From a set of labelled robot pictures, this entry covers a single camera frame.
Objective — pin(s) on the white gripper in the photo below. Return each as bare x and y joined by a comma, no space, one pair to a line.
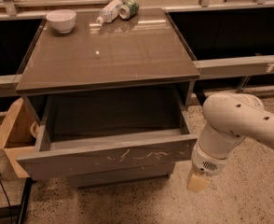
206,162

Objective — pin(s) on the grey top drawer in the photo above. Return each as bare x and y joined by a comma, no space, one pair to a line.
97,133

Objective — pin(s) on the grey drawer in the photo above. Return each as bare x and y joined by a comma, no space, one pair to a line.
97,133
121,176

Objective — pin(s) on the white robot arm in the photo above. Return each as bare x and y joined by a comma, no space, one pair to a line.
230,118

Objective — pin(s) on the grey bottom drawer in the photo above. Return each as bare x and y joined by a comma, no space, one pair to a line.
121,176

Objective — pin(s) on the grey drawer cabinet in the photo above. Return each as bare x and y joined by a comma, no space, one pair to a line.
145,48

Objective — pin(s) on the green drink can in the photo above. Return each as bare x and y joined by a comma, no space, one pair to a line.
129,9

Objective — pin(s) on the open cardboard box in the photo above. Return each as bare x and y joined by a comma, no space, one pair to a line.
17,135

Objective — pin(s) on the clear plastic water bottle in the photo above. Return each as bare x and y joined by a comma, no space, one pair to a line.
109,12

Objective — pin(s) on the white ceramic bowl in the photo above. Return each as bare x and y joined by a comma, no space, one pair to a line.
62,21

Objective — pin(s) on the grey metal railing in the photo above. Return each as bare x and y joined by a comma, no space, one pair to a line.
15,10

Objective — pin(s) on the black metal frame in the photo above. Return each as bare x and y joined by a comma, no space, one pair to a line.
15,214

